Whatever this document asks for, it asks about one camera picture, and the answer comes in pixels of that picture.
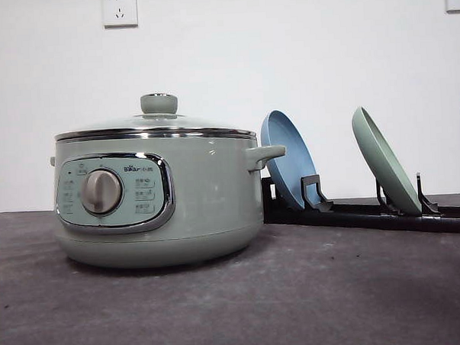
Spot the black plate rack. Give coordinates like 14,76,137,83
262,172,460,233

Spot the green electric steamer pot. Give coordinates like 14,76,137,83
50,127,286,269

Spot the blue plate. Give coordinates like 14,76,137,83
260,110,319,208

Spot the white wall socket left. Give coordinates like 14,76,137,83
100,0,139,31

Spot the glass steamer lid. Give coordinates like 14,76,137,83
54,92,256,144

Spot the green plate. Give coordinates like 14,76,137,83
352,106,422,216

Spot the grey table mat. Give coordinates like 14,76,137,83
0,211,460,345

